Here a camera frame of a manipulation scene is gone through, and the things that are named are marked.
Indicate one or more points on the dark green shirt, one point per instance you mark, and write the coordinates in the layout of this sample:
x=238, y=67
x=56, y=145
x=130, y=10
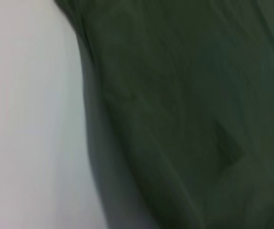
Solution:
x=175, y=107

